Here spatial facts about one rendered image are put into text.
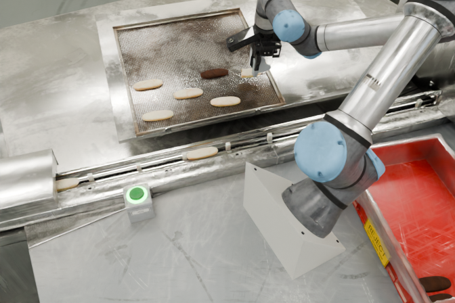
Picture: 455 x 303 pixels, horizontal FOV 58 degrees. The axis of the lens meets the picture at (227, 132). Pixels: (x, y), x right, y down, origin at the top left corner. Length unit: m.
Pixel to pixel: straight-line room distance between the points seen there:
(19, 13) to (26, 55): 2.14
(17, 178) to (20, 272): 0.36
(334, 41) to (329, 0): 0.70
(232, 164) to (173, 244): 0.29
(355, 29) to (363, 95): 0.29
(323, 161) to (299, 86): 0.64
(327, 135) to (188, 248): 0.50
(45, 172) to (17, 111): 0.43
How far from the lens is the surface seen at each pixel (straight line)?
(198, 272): 1.09
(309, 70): 1.51
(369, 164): 0.98
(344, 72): 1.55
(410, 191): 1.33
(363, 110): 0.88
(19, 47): 1.94
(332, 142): 0.84
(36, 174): 1.24
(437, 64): 1.55
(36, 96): 1.65
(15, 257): 1.40
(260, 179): 1.01
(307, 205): 0.99
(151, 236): 1.15
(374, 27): 1.11
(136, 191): 1.14
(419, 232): 1.26
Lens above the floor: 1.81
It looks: 46 degrees down
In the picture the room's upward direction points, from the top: 1 degrees clockwise
